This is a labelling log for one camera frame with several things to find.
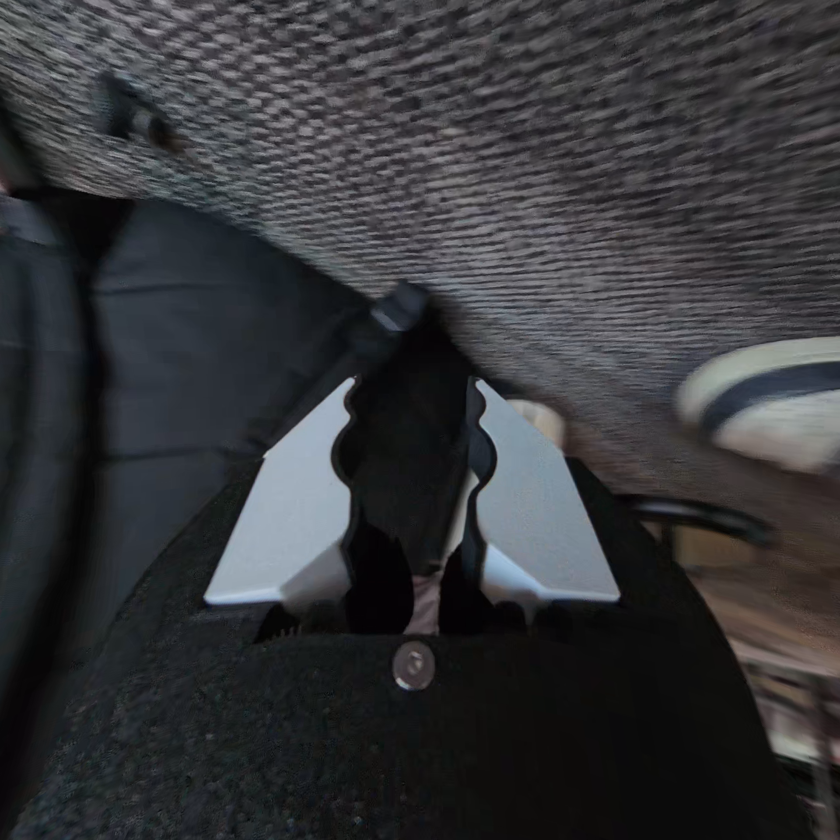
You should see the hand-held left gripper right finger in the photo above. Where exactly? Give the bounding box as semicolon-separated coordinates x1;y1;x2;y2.
461;377;621;608

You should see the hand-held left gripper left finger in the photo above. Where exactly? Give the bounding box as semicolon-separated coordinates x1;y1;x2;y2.
203;376;362;611

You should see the black fabric bag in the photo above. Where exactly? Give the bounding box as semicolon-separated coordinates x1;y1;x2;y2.
0;187;421;756

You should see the black plastic buckle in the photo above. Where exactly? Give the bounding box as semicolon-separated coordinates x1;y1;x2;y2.
357;279;431;339

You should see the small black clip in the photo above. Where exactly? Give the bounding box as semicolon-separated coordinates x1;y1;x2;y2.
95;69;181;155

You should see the black cable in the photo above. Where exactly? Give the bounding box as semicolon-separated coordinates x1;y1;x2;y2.
620;493;778;549

